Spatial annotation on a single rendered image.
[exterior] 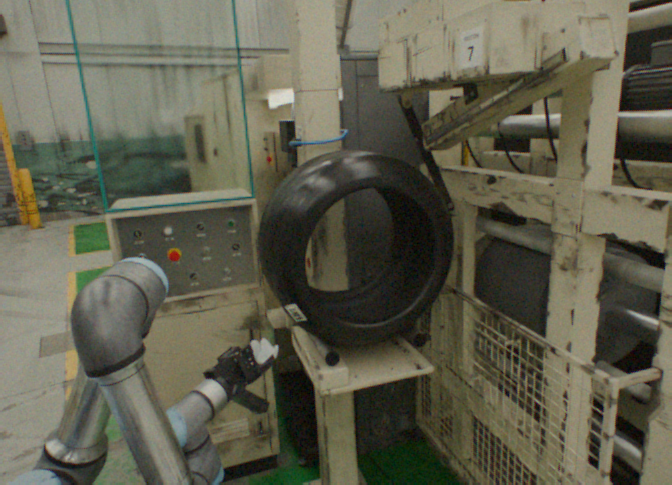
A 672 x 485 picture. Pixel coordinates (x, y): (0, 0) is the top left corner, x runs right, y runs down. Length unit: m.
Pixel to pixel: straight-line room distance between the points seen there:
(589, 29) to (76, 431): 1.30
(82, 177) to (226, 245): 8.21
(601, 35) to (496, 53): 0.21
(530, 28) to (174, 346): 1.65
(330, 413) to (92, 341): 1.24
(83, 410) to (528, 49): 1.18
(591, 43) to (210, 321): 1.59
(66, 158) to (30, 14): 2.40
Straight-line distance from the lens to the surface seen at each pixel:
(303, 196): 1.25
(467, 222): 1.83
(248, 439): 2.32
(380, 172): 1.30
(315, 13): 1.64
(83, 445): 1.14
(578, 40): 1.15
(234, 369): 1.15
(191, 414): 1.06
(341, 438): 2.02
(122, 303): 0.86
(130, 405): 0.89
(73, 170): 10.08
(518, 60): 1.18
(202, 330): 2.04
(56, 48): 10.23
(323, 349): 1.41
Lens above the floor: 1.57
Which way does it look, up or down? 15 degrees down
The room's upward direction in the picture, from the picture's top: 3 degrees counter-clockwise
